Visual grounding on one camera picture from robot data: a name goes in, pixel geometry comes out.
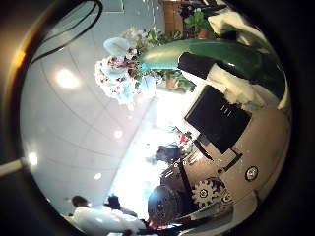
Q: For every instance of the wooden cabinet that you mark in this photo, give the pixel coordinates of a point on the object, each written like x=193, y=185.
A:
x=172, y=18

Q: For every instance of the green plant in orange pot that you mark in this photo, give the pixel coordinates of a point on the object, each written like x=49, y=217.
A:
x=197, y=21

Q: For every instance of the white flower bouquet green stem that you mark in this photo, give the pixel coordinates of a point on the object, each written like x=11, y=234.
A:
x=229, y=55

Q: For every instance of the person in white shirt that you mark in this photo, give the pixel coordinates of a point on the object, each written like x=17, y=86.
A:
x=98, y=218

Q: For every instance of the person with dark hair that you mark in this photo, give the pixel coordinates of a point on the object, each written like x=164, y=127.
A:
x=113, y=202

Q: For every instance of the white rod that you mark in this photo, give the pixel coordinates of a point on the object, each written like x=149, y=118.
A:
x=11, y=167

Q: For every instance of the person in dark clothes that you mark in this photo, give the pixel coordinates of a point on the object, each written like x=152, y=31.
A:
x=167, y=154

